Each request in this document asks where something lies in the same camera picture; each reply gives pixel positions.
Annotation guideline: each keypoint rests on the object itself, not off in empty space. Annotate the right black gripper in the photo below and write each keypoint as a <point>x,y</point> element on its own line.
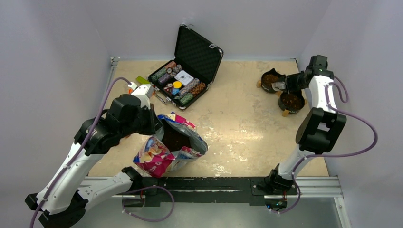
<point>289,79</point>

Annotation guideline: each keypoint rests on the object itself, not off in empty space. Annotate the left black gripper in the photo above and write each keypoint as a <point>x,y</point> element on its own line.
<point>154,123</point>

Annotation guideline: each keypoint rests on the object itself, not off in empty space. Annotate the clear plastic scoop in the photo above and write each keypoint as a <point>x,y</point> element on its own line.
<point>279,86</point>

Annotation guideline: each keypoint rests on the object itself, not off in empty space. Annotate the pink blue pet food bag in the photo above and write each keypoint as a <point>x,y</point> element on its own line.
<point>173,146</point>

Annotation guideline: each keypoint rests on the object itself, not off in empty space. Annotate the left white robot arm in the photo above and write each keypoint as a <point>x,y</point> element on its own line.
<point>63,202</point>

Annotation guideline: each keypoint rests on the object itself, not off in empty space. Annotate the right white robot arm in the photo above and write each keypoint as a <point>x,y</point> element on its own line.
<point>320,129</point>

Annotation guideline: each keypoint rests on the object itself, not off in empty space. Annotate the near black cat bowl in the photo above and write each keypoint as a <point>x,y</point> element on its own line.
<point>291,102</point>

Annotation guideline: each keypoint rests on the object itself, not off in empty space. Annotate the black cat bowl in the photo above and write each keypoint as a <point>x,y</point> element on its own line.
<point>291,102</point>
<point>268,78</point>

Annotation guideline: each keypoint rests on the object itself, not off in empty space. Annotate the far black cat bowl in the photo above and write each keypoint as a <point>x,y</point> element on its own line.
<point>268,78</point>

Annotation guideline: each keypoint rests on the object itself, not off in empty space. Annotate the wooden bowl stand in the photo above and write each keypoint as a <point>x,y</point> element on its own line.
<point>280,94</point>

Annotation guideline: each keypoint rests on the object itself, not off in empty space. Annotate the green toy piece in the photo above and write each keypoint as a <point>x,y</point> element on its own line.
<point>142,81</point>

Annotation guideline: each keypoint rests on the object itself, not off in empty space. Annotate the yellow round chip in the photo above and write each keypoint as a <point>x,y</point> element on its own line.
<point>177,85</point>

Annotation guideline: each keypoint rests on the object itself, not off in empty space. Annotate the white card box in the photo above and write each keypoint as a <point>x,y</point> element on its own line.
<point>183,77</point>

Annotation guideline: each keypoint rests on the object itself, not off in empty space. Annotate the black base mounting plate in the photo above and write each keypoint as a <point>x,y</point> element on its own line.
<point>247,190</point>

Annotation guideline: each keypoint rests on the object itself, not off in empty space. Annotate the black poker chip case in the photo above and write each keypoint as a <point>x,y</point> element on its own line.
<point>195,55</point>

